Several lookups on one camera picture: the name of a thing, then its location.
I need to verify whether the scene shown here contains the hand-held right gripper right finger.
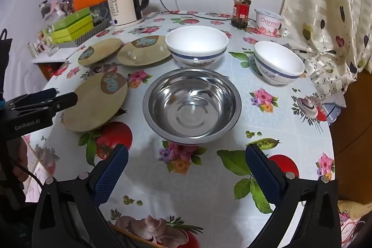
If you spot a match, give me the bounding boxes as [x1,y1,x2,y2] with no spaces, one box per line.
[245,144,342,248]

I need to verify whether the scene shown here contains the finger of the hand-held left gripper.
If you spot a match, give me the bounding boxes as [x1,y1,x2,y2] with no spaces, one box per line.
[7,88,58,107]
[41,92,79,113]

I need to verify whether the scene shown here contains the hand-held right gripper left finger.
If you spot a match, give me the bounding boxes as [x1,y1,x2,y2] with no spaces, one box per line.
[31,144,130,248]

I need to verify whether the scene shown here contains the brown plate with blue emblem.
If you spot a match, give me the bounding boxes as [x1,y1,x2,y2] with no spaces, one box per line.
[117,35,173,66]
[63,71,128,133]
[77,38,123,67]

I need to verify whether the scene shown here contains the stainless steel bowl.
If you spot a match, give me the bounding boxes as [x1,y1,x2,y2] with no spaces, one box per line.
[142,68,242,144]

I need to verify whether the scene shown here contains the small white blue-striped bowl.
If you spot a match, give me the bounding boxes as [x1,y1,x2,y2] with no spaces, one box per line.
[253,41,306,86]

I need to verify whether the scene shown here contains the large white blue-striped bowl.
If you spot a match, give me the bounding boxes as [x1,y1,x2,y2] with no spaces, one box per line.
[165,26,229,68]

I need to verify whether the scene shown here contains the white board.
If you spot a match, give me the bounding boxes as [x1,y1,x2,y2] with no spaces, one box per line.
[32,45,85,64]

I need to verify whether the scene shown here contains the clear glass cups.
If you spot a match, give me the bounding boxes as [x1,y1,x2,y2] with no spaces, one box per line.
[27,33,59,58]

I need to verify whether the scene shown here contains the floral vegetable print tablecloth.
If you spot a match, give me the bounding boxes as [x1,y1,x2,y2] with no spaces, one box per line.
[23,10,338,248]

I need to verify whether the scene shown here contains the dark green box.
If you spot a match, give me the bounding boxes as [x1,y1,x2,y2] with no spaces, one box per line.
[42,8,91,32]

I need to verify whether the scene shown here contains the blue checked cloth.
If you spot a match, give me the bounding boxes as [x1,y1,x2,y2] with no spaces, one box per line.
[322,103,346,121]

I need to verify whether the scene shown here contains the wooden cabinet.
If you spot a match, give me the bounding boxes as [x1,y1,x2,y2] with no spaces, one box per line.
[331,71,372,202]

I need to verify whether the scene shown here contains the cream electric kettle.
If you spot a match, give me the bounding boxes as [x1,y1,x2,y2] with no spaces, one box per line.
[106,0,150,29]

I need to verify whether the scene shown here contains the white yogurt tub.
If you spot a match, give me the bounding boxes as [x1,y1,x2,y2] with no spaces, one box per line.
[254,8,284,37]

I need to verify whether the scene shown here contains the red-lidded chili sauce jar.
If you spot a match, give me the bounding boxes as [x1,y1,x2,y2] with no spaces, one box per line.
[231,0,252,28]

